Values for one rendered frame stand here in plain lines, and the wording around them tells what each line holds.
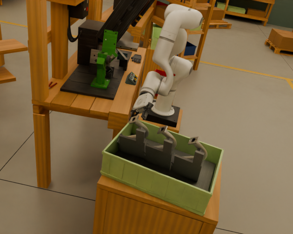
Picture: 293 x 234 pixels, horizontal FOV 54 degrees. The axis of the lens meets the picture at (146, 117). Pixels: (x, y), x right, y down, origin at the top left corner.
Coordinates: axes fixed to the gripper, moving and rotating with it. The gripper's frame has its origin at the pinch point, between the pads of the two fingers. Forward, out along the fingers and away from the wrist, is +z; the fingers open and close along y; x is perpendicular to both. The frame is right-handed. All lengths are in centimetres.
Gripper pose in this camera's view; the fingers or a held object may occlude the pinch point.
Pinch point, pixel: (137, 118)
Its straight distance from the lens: 150.8
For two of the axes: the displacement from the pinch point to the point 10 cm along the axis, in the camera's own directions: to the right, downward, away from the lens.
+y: 7.0, -2.0, -6.9
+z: -2.9, 7.9, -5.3
